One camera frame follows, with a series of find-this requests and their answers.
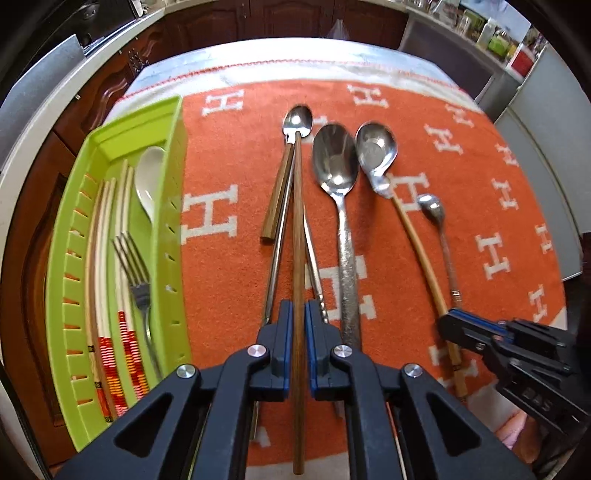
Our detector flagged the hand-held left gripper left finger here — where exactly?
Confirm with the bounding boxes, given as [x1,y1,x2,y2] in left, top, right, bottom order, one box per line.
[55,299,294,480]

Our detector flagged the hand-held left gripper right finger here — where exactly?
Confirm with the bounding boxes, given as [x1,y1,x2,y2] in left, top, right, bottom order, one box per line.
[305,299,536,480]

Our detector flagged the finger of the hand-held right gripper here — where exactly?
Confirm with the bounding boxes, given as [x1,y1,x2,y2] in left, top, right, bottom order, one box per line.
[450,309,509,333]
[438,313,498,354]

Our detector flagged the brown wooden chopstick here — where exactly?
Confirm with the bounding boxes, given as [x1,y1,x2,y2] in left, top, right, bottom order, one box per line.
[260,143,295,244]
[293,131,306,476]

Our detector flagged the small spoon with wooden handle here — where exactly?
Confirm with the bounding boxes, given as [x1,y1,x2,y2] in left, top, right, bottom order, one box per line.
[417,194,464,311]

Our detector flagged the metal fork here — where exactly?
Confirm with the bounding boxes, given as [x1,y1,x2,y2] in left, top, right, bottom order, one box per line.
[112,232,164,377]

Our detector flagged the green plastic cutlery tray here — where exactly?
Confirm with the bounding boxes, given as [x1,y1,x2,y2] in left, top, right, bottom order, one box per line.
[46,95,193,453]

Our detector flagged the metal chopstick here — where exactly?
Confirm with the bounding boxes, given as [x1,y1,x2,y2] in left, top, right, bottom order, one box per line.
[302,217,329,325]

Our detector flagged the orange printed blanket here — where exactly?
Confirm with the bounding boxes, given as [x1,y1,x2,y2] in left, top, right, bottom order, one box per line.
[104,39,570,480]

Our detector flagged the large metal spoon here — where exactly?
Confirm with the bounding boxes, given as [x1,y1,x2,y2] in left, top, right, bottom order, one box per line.
[312,124,362,361]

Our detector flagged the white refrigerator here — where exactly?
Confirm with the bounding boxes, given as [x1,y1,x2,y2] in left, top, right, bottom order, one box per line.
[493,44,591,283]

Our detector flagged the white ceramic soup spoon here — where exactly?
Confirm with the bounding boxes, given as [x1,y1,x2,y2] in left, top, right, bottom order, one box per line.
[135,147,167,223]

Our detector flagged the grey cabinet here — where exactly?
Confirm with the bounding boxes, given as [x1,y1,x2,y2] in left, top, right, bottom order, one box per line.
[401,18,523,121]

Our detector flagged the row of pantry containers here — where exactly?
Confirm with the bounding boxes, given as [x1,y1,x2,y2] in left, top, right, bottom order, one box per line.
[406,0,551,78]

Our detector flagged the wooden kitchen cabinets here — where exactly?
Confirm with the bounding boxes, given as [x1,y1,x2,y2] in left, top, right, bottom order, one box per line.
[18,0,410,462]

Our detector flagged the white kitchen countertop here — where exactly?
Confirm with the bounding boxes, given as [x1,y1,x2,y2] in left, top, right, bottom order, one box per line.
[0,8,167,259]

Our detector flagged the stainless steel appliance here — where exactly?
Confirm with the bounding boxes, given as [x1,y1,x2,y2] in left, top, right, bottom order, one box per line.
[0,34,86,160]

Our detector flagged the long-handled metal spoon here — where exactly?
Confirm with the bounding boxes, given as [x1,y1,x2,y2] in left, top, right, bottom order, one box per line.
[252,105,315,443]

